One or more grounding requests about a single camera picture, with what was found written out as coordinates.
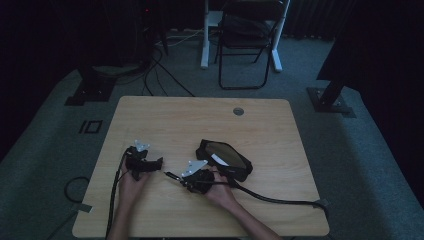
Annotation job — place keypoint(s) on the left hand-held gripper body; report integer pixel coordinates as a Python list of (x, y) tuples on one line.
[(136, 163)]

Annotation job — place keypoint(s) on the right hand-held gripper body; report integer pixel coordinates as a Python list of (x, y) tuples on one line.
[(201, 180)]

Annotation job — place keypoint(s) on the black pencil case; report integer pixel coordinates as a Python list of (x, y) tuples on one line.
[(233, 166)]

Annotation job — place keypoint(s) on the person's right hand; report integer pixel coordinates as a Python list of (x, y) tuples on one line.
[(221, 195)]

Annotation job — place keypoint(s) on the person's left hand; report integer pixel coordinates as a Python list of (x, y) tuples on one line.
[(131, 190)]

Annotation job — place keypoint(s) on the grey tape piece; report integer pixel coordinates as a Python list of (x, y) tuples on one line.
[(82, 207), (320, 202)]

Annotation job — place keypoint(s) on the grey table grommet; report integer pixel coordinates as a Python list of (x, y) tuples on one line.
[(238, 111)]

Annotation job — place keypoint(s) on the black stand base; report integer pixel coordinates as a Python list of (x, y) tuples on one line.
[(95, 90), (328, 101)]

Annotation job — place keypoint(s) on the white desk leg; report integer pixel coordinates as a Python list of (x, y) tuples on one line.
[(205, 50), (277, 50)]

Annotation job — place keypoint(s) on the black folding chair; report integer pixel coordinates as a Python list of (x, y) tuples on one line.
[(245, 36)]

